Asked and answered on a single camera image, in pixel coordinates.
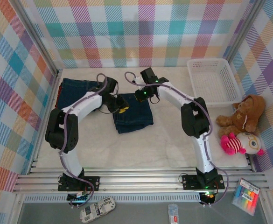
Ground blue denim jacket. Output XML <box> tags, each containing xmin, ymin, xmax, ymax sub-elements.
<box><xmin>112</xmin><ymin>93</ymin><xmax>154</xmax><ymax>134</ymax></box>

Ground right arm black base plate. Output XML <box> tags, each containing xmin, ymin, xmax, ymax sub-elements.
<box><xmin>182</xmin><ymin>174</ymin><xmax>225</xmax><ymax>191</ymax></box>

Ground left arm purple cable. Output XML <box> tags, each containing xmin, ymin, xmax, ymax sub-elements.
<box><xmin>59</xmin><ymin>73</ymin><xmax>109</xmax><ymax>208</ymax></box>

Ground white slotted cable duct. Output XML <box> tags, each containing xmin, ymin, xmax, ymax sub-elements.
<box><xmin>24</xmin><ymin>195</ymin><xmax>201</xmax><ymax>203</ymax></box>

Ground thin black wire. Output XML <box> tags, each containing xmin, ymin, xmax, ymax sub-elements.
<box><xmin>179</xmin><ymin>169</ymin><xmax>199</xmax><ymax>185</ymax></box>

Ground aluminium rail frame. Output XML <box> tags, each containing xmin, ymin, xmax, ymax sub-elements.
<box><xmin>12</xmin><ymin>163</ymin><xmax>271</xmax><ymax>194</ymax></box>

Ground controller board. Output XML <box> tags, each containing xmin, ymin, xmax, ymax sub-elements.
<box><xmin>67</xmin><ymin>193</ymin><xmax>90</xmax><ymax>203</ymax></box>
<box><xmin>198</xmin><ymin>191</ymin><xmax>217</xmax><ymax>203</ymax></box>

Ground small white box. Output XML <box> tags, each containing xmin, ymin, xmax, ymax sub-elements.
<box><xmin>168</xmin><ymin>204</ymin><xmax>179</xmax><ymax>224</ymax></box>

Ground newspaper print pouch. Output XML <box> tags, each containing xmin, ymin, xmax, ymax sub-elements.
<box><xmin>79</xmin><ymin>197</ymin><xmax>116</xmax><ymax>224</ymax></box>

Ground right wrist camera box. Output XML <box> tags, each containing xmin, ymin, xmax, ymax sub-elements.
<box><xmin>131</xmin><ymin>76</ymin><xmax>143</xmax><ymax>89</ymax></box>

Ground left controller board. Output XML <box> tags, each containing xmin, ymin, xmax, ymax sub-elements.
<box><xmin>67</xmin><ymin>193</ymin><xmax>90</xmax><ymax>203</ymax></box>

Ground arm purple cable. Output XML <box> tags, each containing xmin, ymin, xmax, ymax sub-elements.
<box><xmin>124</xmin><ymin>71</ymin><xmax>230</xmax><ymax>206</ymax></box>
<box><xmin>59</xmin><ymin>73</ymin><xmax>109</xmax><ymax>208</ymax></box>

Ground coloured marker pack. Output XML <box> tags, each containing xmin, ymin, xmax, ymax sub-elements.
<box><xmin>231</xmin><ymin>178</ymin><xmax>261</xmax><ymax>217</ymax></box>

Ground dark denim skirt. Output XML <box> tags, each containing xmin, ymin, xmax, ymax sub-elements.
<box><xmin>56</xmin><ymin>77</ymin><xmax>104</xmax><ymax>110</ymax></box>

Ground right controller board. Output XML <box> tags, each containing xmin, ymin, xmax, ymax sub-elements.
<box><xmin>198</xmin><ymin>191</ymin><xmax>217</xmax><ymax>203</ymax></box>

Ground aluminium side rail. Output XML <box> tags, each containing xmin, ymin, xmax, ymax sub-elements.
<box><xmin>27</xmin><ymin>70</ymin><xmax>63</xmax><ymax>175</ymax></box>

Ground white plastic basket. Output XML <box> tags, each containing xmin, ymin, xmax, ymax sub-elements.
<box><xmin>187</xmin><ymin>58</ymin><xmax>242</xmax><ymax>108</ymax></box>

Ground white doll with glasses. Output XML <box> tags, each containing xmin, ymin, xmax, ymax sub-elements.
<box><xmin>220</xmin><ymin>132</ymin><xmax>265</xmax><ymax>156</ymax></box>

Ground aluminium corner post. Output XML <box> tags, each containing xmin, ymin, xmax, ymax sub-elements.
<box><xmin>10</xmin><ymin>0</ymin><xmax>63</xmax><ymax>77</ymax></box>
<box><xmin>222</xmin><ymin>0</ymin><xmax>266</xmax><ymax>68</ymax></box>

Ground brown teddy bear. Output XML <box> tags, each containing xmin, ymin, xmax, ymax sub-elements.
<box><xmin>215</xmin><ymin>94</ymin><xmax>266</xmax><ymax>133</ymax></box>

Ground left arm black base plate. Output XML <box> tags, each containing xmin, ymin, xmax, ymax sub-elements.
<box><xmin>57</xmin><ymin>176</ymin><xmax>100</xmax><ymax>192</ymax></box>

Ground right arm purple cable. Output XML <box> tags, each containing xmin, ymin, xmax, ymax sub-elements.
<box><xmin>124</xmin><ymin>71</ymin><xmax>230</xmax><ymax>206</ymax></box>

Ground red polka dot skirt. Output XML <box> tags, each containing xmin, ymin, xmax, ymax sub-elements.
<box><xmin>56</xmin><ymin>85</ymin><xmax>63</xmax><ymax>105</ymax></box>

